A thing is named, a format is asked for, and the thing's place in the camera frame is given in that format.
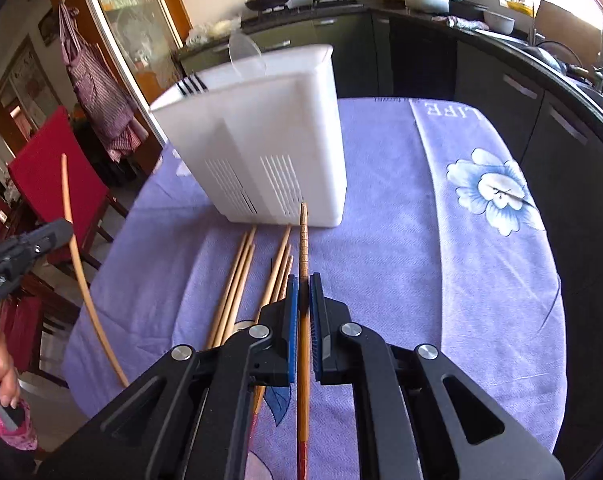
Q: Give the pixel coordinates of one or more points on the black inner pot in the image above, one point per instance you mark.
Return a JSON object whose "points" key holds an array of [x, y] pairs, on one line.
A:
{"points": [[469, 9]]}

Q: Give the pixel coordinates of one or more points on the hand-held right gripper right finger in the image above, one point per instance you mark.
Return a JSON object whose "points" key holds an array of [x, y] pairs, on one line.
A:
{"points": [[315, 332]]}

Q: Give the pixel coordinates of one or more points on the gas stove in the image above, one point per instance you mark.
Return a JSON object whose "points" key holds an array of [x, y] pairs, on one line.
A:
{"points": [[301, 10]]}

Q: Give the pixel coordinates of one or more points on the red covered wooden chair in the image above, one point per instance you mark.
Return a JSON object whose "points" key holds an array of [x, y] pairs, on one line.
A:
{"points": [[26, 312], [51, 175]]}

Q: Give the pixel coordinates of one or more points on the dark brown chopstick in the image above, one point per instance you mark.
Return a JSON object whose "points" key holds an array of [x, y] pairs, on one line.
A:
{"points": [[304, 250]]}

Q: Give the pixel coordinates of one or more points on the dark pan in sink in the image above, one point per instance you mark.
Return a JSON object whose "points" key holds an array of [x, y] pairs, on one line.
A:
{"points": [[556, 57]]}

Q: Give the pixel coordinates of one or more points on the checked apron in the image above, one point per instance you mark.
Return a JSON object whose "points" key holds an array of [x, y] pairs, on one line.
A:
{"points": [[96, 90]]}

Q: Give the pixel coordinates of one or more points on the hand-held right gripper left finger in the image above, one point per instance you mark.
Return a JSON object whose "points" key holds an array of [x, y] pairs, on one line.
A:
{"points": [[291, 332]]}

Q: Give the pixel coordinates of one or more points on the white plastic utensil holder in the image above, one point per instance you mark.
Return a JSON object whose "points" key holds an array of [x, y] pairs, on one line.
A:
{"points": [[261, 125]]}

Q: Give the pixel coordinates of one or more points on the light wooden chopstick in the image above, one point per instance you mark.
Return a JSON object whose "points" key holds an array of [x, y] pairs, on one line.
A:
{"points": [[90, 306]]}

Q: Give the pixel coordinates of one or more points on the person's left hand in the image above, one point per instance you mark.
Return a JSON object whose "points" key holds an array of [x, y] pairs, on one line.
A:
{"points": [[2, 360]]}

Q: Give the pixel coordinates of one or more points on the pink patterned clothing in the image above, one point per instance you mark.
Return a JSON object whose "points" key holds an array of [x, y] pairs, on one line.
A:
{"points": [[11, 432]]}

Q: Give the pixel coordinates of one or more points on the yellow sponge holder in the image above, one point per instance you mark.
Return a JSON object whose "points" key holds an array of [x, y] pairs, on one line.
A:
{"points": [[517, 6]]}

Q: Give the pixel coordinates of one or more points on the clear plastic spoon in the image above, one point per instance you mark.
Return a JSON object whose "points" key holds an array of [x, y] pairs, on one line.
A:
{"points": [[246, 52]]}

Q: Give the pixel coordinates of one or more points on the white bowl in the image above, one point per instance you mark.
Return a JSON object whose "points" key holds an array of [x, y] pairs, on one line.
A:
{"points": [[499, 21]]}

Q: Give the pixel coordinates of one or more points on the glass sliding door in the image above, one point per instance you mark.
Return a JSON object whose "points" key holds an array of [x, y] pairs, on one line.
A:
{"points": [[126, 20]]}

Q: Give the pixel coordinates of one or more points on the tall steel faucet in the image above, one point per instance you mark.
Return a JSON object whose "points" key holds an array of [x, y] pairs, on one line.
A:
{"points": [[601, 55]]}

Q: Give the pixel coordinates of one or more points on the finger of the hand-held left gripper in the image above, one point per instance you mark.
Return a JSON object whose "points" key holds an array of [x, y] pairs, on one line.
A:
{"points": [[51, 237]]}

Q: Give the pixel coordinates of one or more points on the white plastic bag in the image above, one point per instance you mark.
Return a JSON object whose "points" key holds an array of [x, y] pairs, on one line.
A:
{"points": [[211, 30]]}

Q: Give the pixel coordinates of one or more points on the purple floral tablecloth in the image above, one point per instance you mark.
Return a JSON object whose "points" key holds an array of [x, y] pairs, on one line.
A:
{"points": [[406, 260]]}

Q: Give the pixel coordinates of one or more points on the bundle of wooden chopsticks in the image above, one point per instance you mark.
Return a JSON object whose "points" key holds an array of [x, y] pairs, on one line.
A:
{"points": [[235, 282]]}

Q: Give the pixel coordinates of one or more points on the pink dish rag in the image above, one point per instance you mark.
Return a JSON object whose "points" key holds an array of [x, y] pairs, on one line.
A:
{"points": [[464, 23]]}

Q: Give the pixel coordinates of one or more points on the wooden cutting board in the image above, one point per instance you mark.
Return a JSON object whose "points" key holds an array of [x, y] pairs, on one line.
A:
{"points": [[561, 20]]}

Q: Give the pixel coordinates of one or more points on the black fork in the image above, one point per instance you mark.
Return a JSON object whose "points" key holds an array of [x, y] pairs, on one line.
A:
{"points": [[191, 86]]}

